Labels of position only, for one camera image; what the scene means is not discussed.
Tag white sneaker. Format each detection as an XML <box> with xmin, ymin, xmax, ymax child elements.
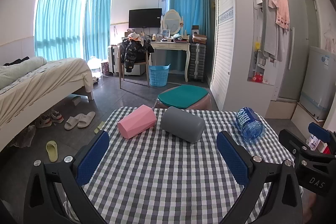
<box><xmin>35</xmin><ymin>115</ymin><xmax>54</xmax><ymax>128</ymax></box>
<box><xmin>50</xmin><ymin>109</ymin><xmax>64</xmax><ymax>123</ymax></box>

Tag oval white mirror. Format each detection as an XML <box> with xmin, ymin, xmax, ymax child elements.
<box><xmin>161</xmin><ymin>9</ymin><xmax>184</xmax><ymax>35</ymax></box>

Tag white dressing table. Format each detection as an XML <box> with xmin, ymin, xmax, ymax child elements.
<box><xmin>150</xmin><ymin>40</ymin><xmax>191</xmax><ymax>83</ymax></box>

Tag black jacket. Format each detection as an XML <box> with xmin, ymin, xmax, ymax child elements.
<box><xmin>121</xmin><ymin>39</ymin><xmax>154</xmax><ymax>73</ymax></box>

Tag dark teal curtain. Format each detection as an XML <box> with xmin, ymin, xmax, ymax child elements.
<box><xmin>169</xmin><ymin>0</ymin><xmax>210</xmax><ymax>79</ymax></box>

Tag grey hanging towel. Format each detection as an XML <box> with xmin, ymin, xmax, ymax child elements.
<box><xmin>262</xmin><ymin>0</ymin><xmax>279</xmax><ymax>60</ymax></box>

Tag blue plastic laundry basket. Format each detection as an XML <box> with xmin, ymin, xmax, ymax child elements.
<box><xmin>148</xmin><ymin>64</ymin><xmax>171</xmax><ymax>87</ymax></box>

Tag clear plastic bag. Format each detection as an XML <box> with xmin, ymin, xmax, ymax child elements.
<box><xmin>88</xmin><ymin>55</ymin><xmax>103</xmax><ymax>75</ymax></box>

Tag pink hanging towel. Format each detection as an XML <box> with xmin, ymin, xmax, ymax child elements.
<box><xmin>272</xmin><ymin>0</ymin><xmax>290</xmax><ymax>29</ymax></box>

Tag wooden chair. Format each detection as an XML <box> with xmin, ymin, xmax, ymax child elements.
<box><xmin>117</xmin><ymin>43</ymin><xmax>151</xmax><ymax>89</ymax></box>

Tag dark cloth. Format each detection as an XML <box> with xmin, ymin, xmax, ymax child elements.
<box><xmin>3</xmin><ymin>56</ymin><xmax>30</xmax><ymax>66</ymax></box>

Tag dark grey suitcase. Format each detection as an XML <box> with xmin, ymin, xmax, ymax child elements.
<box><xmin>188</xmin><ymin>43</ymin><xmax>206</xmax><ymax>83</ymax></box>

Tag brown cardboard box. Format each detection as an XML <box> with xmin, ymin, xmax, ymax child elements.
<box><xmin>192</xmin><ymin>34</ymin><xmax>208</xmax><ymax>44</ymax></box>

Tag red white box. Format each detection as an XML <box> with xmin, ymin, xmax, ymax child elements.
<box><xmin>307</xmin><ymin>133</ymin><xmax>330</xmax><ymax>154</ymax></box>

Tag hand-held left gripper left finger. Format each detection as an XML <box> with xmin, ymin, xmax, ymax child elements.
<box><xmin>23</xmin><ymin>130</ymin><xmax>110</xmax><ymax>224</ymax></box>

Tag person's right forearm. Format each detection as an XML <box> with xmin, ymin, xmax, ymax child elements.
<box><xmin>302</xmin><ymin>189</ymin><xmax>336</xmax><ymax>224</ymax></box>

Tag white bed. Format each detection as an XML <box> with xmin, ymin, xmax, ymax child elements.
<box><xmin>0</xmin><ymin>56</ymin><xmax>95</xmax><ymax>152</ymax></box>

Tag yellow green slipper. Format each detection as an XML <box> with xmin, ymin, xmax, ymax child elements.
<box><xmin>94</xmin><ymin>121</ymin><xmax>106</xmax><ymax>134</ymax></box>
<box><xmin>46</xmin><ymin>140</ymin><xmax>59</xmax><ymax>162</ymax></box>

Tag frosted glass door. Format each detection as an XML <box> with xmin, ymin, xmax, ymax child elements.
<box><xmin>278</xmin><ymin>0</ymin><xmax>324</xmax><ymax>102</ymax></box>

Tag grey checkered tablecloth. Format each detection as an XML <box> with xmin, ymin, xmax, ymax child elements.
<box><xmin>54</xmin><ymin>106</ymin><xmax>302</xmax><ymax>224</ymax></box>

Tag black television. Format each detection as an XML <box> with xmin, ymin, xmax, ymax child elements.
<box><xmin>129</xmin><ymin>8</ymin><xmax>163</xmax><ymax>29</ymax></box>

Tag pink faceted cup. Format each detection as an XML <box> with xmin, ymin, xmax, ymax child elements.
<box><xmin>117</xmin><ymin>105</ymin><xmax>157</xmax><ymax>139</ymax></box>

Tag blue water bottle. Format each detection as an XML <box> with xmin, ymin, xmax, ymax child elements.
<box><xmin>236</xmin><ymin>107</ymin><xmax>266</xmax><ymax>144</ymax></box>

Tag green seat cushion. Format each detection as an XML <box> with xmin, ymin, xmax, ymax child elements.
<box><xmin>157</xmin><ymin>84</ymin><xmax>209</xmax><ymax>109</ymax></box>

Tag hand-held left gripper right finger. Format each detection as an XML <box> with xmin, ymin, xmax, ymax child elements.
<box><xmin>217</xmin><ymin>131</ymin><xmax>304</xmax><ymax>224</ymax></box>

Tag white louvered wardrobe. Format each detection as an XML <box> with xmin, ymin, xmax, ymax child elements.
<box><xmin>209</xmin><ymin>0</ymin><xmax>279</xmax><ymax>119</ymax></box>

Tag white slipper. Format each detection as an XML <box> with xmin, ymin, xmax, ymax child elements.
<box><xmin>64</xmin><ymin>113</ymin><xmax>84</xmax><ymax>130</ymax></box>
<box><xmin>78</xmin><ymin>111</ymin><xmax>96</xmax><ymax>128</ymax></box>

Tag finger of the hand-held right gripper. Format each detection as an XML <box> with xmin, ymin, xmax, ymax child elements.
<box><xmin>278</xmin><ymin>129</ymin><xmax>311</xmax><ymax>159</ymax></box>
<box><xmin>308</xmin><ymin>122</ymin><xmax>336</xmax><ymax>155</ymax></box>

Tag white suitcase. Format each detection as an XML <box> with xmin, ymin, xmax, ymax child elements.
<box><xmin>108</xmin><ymin>45</ymin><xmax>121</xmax><ymax>73</ymax></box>

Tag beige floor box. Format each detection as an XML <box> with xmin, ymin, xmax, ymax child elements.
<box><xmin>268</xmin><ymin>101</ymin><xmax>298</xmax><ymax>119</ymax></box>

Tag stool with green cushion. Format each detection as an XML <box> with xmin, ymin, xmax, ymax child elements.
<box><xmin>154</xmin><ymin>86</ymin><xmax>212</xmax><ymax>111</ymax></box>

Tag grey cup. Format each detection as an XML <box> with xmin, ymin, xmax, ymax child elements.
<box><xmin>160</xmin><ymin>106</ymin><xmax>206</xmax><ymax>144</ymax></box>

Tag pale green quilt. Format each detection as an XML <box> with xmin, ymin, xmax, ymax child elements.
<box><xmin>0</xmin><ymin>57</ymin><xmax>48</xmax><ymax>89</ymax></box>

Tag cream bed sheet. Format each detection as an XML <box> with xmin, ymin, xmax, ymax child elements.
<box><xmin>0</xmin><ymin>57</ymin><xmax>93</xmax><ymax>127</ymax></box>

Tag light blue window curtain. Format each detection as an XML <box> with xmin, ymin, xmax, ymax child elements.
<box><xmin>34</xmin><ymin>0</ymin><xmax>83</xmax><ymax>59</ymax></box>
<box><xmin>84</xmin><ymin>0</ymin><xmax>113</xmax><ymax>63</ymax></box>

